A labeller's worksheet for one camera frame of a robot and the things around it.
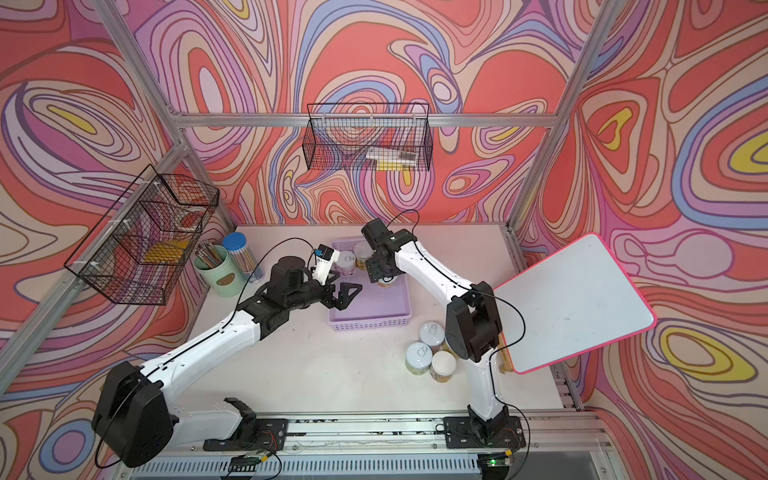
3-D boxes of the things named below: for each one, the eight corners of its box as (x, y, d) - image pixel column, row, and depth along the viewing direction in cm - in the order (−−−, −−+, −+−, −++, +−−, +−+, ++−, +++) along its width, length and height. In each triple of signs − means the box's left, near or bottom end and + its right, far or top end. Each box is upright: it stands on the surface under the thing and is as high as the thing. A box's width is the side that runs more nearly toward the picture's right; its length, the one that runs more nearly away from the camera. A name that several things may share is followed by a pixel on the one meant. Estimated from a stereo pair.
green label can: (406, 375, 84) (407, 368, 80) (404, 348, 89) (405, 341, 85) (431, 375, 84) (433, 368, 80) (429, 348, 89) (431, 341, 85)
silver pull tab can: (420, 353, 87) (422, 348, 84) (418, 328, 92) (420, 322, 89) (444, 353, 87) (446, 348, 84) (441, 328, 92) (443, 322, 89)
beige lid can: (430, 382, 83) (433, 374, 78) (428, 359, 87) (431, 350, 82) (453, 382, 83) (458, 374, 78) (450, 359, 87) (454, 350, 82)
